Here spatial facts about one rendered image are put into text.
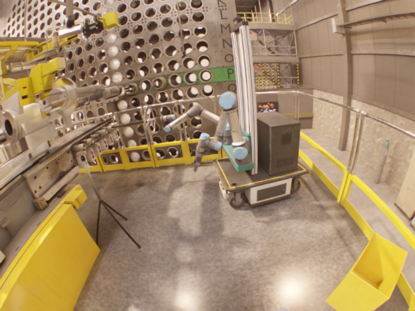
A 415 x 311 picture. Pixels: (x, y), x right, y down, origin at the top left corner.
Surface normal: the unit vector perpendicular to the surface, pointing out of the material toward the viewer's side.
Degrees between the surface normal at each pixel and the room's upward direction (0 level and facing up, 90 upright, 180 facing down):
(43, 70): 90
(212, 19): 90
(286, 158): 90
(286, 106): 90
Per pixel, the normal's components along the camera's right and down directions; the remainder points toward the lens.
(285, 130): 0.16, 0.40
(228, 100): -0.29, 0.31
